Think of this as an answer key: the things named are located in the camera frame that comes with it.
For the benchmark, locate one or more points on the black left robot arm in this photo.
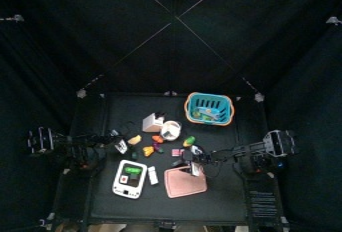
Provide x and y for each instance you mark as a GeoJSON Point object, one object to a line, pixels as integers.
{"type": "Point", "coordinates": [67, 141]}

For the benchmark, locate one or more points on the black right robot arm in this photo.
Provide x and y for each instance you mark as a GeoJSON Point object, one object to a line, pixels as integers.
{"type": "Point", "coordinates": [262, 147]}

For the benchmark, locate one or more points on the purple toy eggplant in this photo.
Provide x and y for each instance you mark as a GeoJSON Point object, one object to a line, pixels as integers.
{"type": "Point", "coordinates": [156, 147]}

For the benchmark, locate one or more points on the small white grey toy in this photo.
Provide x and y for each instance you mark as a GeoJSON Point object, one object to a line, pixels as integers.
{"type": "Point", "coordinates": [196, 149]}

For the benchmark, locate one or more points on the small dark green toy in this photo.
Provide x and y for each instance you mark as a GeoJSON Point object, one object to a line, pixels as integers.
{"type": "Point", "coordinates": [134, 156]}

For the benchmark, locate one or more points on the pink toy block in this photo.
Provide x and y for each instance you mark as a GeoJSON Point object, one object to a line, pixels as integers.
{"type": "Point", "coordinates": [176, 152]}

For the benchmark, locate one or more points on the pink cutting board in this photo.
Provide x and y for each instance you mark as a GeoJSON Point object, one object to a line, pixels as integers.
{"type": "Point", "coordinates": [182, 184]}

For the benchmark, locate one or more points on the green and yellow toy food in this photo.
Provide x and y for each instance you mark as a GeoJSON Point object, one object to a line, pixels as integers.
{"type": "Point", "coordinates": [188, 141]}

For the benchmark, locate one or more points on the yellow orange toy pepper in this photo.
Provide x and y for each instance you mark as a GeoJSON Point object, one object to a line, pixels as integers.
{"type": "Point", "coordinates": [148, 151]}

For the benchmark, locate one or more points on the orange toy food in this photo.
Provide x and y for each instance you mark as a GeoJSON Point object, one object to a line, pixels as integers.
{"type": "Point", "coordinates": [158, 138]}

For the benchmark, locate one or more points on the white rectangular bar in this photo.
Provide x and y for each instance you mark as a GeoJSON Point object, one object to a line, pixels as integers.
{"type": "Point", "coordinates": [152, 175]}

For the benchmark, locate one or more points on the white cardboard box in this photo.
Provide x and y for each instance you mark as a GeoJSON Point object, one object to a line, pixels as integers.
{"type": "Point", "coordinates": [151, 124]}

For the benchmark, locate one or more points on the white round cup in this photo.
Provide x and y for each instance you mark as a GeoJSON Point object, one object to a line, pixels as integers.
{"type": "Point", "coordinates": [171, 130]}

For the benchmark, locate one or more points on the white toy tablet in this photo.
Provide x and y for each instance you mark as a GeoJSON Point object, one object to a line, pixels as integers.
{"type": "Point", "coordinates": [128, 184]}

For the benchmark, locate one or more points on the dark item on box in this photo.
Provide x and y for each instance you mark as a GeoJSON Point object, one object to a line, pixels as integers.
{"type": "Point", "coordinates": [159, 114]}

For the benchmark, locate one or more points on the blue and yellow toy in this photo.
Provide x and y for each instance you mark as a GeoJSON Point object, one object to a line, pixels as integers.
{"type": "Point", "coordinates": [207, 112]}

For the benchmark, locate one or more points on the teal basket with orange rim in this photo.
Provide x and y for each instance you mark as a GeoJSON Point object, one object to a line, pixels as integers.
{"type": "Point", "coordinates": [192, 109]}

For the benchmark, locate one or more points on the metal frame bracket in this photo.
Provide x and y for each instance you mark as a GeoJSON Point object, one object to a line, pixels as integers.
{"type": "Point", "coordinates": [170, 93]}
{"type": "Point", "coordinates": [259, 97]}
{"type": "Point", "coordinates": [333, 20]}
{"type": "Point", "coordinates": [80, 93]}

